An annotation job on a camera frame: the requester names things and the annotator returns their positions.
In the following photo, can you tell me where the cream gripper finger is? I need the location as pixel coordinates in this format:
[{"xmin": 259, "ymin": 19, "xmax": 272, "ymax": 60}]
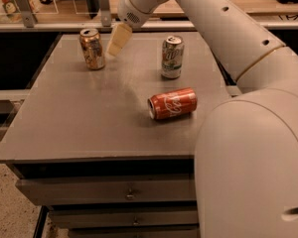
[{"xmin": 106, "ymin": 23, "xmax": 132, "ymax": 57}]

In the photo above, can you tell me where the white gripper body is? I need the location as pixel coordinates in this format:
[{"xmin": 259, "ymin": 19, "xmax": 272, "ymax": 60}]
[{"xmin": 117, "ymin": 0, "xmax": 169, "ymax": 29}]

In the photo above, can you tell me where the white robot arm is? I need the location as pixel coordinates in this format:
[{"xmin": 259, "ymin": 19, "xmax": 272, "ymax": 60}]
[{"xmin": 117, "ymin": 0, "xmax": 298, "ymax": 238}]

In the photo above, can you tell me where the orange soda can upright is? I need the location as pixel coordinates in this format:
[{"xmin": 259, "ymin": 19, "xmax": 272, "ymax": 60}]
[{"xmin": 79, "ymin": 29, "xmax": 105, "ymax": 70}]

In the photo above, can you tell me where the white green soda can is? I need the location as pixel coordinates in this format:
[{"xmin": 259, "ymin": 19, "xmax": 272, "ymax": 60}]
[{"xmin": 161, "ymin": 35, "xmax": 185, "ymax": 79}]

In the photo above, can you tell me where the red cola can lying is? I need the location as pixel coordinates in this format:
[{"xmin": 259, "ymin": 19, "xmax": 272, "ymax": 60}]
[{"xmin": 147, "ymin": 87, "xmax": 198, "ymax": 120}]

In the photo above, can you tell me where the grey drawer cabinet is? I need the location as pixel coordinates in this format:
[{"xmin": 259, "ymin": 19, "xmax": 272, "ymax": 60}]
[{"xmin": 0, "ymin": 32, "xmax": 232, "ymax": 238}]

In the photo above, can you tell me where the top grey drawer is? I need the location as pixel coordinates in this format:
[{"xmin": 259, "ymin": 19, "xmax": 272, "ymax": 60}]
[{"xmin": 16, "ymin": 175, "xmax": 196, "ymax": 205}]

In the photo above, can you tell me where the grey drawer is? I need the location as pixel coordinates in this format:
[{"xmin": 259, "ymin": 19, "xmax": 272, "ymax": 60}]
[
  {"xmin": 50, "ymin": 206, "xmax": 199, "ymax": 229},
  {"xmin": 69, "ymin": 225, "xmax": 200, "ymax": 238},
  {"xmin": 16, "ymin": 175, "xmax": 196, "ymax": 205}
]

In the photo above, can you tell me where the middle grey drawer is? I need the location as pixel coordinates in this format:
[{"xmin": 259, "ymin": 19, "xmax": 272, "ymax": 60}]
[{"xmin": 50, "ymin": 206, "xmax": 199, "ymax": 229}]

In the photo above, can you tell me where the bottom grey drawer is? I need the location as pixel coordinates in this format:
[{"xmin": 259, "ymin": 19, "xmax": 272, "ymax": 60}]
[{"xmin": 69, "ymin": 225, "xmax": 200, "ymax": 238}]

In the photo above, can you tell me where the metal rail bracket middle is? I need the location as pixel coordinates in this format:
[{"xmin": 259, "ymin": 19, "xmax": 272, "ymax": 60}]
[{"xmin": 98, "ymin": 0, "xmax": 112, "ymax": 27}]

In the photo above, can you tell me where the metal rail bracket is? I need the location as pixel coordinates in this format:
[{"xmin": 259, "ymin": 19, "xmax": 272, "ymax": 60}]
[
  {"xmin": 98, "ymin": 0, "xmax": 112, "ymax": 27},
  {"xmin": 15, "ymin": 0, "xmax": 37, "ymax": 28}
]

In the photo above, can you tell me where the metal rail bracket left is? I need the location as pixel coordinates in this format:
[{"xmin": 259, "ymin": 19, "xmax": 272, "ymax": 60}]
[{"xmin": 15, "ymin": 0, "xmax": 37, "ymax": 28}]

